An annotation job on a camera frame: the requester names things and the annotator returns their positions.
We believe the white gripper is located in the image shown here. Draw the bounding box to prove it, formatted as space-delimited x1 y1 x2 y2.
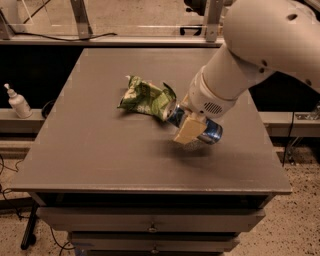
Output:
174 68 236 145

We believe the blue silver redbull can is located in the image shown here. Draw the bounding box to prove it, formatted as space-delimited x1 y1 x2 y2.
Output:
163 100 223 145

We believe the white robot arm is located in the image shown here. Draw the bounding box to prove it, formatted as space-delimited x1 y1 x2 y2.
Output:
174 0 320 144

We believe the crumpled green chip bag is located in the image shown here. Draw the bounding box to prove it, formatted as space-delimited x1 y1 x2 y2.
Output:
118 75 177 121

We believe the grey upper drawer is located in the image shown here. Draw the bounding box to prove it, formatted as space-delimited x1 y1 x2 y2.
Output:
37 207 265 233

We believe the grey drawer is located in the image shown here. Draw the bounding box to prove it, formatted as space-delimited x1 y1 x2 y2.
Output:
37 207 265 233
69 232 239 252

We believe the grey lower drawer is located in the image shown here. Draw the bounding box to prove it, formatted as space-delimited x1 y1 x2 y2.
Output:
69 232 239 252

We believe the white pump bottle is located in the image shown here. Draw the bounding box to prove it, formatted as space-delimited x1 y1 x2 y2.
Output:
4 83 32 119

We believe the black table leg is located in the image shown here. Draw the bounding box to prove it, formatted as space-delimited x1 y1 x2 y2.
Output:
20 202 38 250

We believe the metal frame post right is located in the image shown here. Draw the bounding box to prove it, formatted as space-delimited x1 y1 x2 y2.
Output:
205 0 223 42

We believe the metal frame post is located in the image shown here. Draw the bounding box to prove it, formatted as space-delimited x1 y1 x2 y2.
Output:
70 0 93 40
205 0 223 42

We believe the metal frame post left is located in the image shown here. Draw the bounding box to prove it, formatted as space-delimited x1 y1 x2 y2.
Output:
70 0 93 40

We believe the black floor cable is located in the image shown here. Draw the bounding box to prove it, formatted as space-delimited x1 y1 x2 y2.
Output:
0 154 76 252

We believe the black cable on ledge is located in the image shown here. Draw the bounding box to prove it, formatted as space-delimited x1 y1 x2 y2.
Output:
6 23 118 42

